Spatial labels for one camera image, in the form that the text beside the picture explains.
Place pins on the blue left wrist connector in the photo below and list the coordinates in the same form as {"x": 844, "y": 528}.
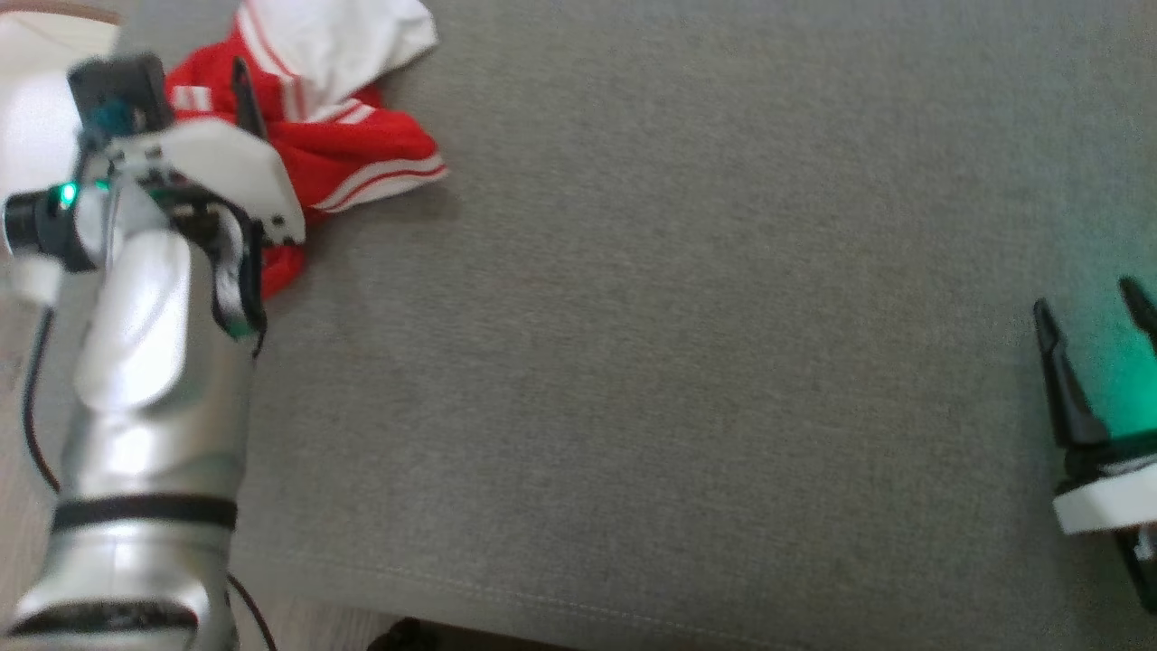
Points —
{"x": 113, "y": 117}

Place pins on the red polo shirt white sleeves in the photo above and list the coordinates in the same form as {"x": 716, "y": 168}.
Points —
{"x": 362, "y": 145}

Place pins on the grey fabric sofa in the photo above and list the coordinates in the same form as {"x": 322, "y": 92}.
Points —
{"x": 678, "y": 316}

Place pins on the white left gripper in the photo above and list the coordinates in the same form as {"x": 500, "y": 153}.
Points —
{"x": 235, "y": 167}

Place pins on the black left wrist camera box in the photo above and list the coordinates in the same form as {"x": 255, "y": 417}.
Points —
{"x": 117, "y": 81}

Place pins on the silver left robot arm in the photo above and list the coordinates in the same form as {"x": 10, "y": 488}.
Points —
{"x": 154, "y": 407}

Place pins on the white round container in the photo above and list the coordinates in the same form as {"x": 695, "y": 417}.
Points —
{"x": 36, "y": 108}

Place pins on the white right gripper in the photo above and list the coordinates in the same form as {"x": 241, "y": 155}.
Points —
{"x": 1112, "y": 493}

